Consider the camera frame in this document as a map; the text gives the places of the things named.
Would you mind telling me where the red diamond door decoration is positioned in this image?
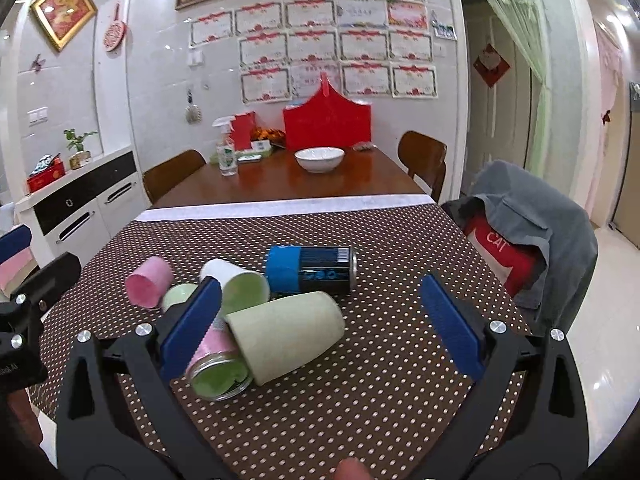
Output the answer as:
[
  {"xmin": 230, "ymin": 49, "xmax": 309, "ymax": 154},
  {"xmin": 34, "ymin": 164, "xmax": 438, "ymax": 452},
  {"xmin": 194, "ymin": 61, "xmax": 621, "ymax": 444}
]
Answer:
[{"xmin": 473, "ymin": 44, "xmax": 511, "ymax": 88}]

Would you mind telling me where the white cup green inside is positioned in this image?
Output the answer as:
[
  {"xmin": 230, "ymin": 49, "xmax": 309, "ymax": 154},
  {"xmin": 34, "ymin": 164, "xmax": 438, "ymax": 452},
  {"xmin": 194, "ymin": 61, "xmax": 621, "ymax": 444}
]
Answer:
[{"xmin": 200, "ymin": 259, "xmax": 271, "ymax": 316}]

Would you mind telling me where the gold framed red picture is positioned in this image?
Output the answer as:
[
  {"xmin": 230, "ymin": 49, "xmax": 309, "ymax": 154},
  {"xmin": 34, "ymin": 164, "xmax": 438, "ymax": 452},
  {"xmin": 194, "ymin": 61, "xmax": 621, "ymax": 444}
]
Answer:
[{"xmin": 30, "ymin": 0, "xmax": 96, "ymax": 52}]

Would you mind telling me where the white ceramic bowl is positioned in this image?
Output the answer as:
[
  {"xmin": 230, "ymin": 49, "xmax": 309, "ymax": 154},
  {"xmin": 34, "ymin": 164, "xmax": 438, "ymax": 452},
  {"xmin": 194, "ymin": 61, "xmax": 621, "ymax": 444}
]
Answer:
[{"xmin": 294, "ymin": 148, "xmax": 345, "ymax": 174}]

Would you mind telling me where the right hand thumb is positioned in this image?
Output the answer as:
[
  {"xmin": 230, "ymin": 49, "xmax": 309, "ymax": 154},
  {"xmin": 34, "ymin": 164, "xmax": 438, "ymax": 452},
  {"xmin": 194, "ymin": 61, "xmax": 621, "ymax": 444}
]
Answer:
[{"xmin": 333, "ymin": 457, "xmax": 372, "ymax": 480}]

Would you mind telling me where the right wooden chair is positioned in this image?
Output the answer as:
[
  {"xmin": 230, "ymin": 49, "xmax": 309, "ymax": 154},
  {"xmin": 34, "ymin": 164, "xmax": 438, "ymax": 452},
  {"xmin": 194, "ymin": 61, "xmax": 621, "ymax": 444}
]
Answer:
[{"xmin": 397, "ymin": 130, "xmax": 447, "ymax": 202}]

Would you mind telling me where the small red envelope box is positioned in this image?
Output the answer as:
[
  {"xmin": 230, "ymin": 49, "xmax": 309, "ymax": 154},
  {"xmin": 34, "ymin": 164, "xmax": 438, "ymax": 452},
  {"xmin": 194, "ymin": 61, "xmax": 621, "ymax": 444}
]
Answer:
[{"xmin": 231, "ymin": 112, "xmax": 256, "ymax": 151}]

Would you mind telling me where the white black sideboard cabinet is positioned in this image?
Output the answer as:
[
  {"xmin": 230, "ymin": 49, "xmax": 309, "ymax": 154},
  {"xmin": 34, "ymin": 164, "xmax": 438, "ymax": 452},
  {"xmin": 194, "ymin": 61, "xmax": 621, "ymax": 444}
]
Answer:
[{"xmin": 15, "ymin": 146, "xmax": 150, "ymax": 266}]

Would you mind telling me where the blue black drink can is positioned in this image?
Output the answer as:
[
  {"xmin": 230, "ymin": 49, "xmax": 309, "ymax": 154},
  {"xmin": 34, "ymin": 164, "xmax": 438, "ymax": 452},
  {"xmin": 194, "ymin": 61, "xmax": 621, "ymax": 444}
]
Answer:
[{"xmin": 265, "ymin": 246, "xmax": 357, "ymax": 295}]

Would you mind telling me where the pink paper cup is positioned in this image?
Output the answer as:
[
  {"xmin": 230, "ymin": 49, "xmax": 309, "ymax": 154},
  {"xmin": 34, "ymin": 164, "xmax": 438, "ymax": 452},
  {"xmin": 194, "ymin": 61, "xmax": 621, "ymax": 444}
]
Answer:
[{"xmin": 125, "ymin": 256, "xmax": 174, "ymax": 309}]

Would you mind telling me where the red round wall ornament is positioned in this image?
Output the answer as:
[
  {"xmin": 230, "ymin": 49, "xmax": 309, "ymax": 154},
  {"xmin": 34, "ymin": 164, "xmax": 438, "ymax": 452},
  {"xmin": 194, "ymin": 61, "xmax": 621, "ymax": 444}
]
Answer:
[{"xmin": 103, "ymin": 0, "xmax": 127, "ymax": 52}]

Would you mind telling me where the left wooden chair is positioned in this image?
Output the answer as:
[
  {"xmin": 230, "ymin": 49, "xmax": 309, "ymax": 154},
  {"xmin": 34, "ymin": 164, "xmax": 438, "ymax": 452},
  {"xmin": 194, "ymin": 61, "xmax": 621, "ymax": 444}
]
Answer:
[{"xmin": 143, "ymin": 150, "xmax": 205, "ymax": 204}]

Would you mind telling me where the small pale green cup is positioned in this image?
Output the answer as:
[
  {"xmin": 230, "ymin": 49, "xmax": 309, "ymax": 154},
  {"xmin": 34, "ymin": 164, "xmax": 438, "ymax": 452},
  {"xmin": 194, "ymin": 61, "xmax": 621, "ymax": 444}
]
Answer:
[{"xmin": 160, "ymin": 283, "xmax": 198, "ymax": 313}]

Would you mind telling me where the grey jacket on chair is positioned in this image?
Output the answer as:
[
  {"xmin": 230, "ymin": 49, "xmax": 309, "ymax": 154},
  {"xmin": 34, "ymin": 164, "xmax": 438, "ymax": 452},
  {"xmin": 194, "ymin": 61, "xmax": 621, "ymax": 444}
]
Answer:
[{"xmin": 442, "ymin": 160, "xmax": 598, "ymax": 333}]

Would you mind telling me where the pink towel on sofa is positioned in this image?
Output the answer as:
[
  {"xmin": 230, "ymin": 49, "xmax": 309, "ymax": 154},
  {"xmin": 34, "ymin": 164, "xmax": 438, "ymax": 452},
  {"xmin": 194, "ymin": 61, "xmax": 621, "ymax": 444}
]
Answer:
[{"xmin": 0, "ymin": 248, "xmax": 37, "ymax": 297}]

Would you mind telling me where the small potted plant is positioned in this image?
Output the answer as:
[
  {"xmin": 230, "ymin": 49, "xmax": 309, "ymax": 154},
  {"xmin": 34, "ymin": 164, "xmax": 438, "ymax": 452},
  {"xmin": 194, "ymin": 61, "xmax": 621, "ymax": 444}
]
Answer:
[{"xmin": 63, "ymin": 128, "xmax": 99, "ymax": 170}]

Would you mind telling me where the green door curtain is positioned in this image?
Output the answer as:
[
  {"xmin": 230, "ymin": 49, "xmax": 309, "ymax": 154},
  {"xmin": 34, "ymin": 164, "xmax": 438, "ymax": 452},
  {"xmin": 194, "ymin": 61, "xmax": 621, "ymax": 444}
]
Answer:
[{"xmin": 451, "ymin": 0, "xmax": 554, "ymax": 180}]

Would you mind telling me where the red gift box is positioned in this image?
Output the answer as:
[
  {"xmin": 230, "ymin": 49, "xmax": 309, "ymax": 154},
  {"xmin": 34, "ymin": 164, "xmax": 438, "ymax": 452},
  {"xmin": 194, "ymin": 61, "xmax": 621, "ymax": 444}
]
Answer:
[{"xmin": 27, "ymin": 154, "xmax": 65, "ymax": 193}]

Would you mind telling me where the clear spray bottle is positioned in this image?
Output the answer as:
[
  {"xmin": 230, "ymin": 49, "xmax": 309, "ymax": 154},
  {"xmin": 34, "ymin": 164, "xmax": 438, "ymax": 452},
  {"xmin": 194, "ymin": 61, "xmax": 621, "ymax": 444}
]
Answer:
[{"xmin": 212, "ymin": 116, "xmax": 238, "ymax": 177}]

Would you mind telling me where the green tissue box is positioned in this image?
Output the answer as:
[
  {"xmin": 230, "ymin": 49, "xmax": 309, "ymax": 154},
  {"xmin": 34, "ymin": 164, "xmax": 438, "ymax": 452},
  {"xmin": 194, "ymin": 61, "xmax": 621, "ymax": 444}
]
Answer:
[{"xmin": 235, "ymin": 140, "xmax": 273, "ymax": 162}]

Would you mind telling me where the pink green glass jar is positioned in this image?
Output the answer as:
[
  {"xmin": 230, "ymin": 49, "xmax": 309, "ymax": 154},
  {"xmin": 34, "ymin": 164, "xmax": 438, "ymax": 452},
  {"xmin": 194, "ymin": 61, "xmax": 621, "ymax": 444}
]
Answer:
[{"xmin": 186, "ymin": 314, "xmax": 253, "ymax": 401}]

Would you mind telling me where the wooden chair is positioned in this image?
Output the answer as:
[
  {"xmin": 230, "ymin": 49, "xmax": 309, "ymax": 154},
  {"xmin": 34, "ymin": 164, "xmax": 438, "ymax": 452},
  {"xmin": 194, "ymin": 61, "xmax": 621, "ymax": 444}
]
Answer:
[
  {"xmin": 143, "ymin": 150, "xmax": 205, "ymax": 204},
  {"xmin": 397, "ymin": 130, "xmax": 447, "ymax": 202}
]

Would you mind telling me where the red CAT cushion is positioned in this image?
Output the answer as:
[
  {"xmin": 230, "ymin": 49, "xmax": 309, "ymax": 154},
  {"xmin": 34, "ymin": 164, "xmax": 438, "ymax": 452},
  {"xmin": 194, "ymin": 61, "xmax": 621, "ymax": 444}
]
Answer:
[{"xmin": 464, "ymin": 214, "xmax": 540, "ymax": 297}]

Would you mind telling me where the large pale green cup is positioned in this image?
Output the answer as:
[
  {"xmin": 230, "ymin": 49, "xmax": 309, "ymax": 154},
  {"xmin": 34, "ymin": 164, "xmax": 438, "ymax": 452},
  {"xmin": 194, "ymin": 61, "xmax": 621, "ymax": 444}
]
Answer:
[{"xmin": 227, "ymin": 292, "xmax": 345, "ymax": 386}]

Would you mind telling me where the hanging silver wall ornament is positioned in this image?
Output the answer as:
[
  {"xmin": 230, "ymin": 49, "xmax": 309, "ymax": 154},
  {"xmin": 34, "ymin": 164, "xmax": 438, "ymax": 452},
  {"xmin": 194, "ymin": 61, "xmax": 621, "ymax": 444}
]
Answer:
[{"xmin": 186, "ymin": 89, "xmax": 202, "ymax": 125}]

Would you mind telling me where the wall light switch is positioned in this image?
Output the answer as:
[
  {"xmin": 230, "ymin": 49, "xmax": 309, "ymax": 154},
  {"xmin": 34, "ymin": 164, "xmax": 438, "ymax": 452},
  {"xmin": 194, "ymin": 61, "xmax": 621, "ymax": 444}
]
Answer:
[{"xmin": 27, "ymin": 106, "xmax": 49, "ymax": 126}]

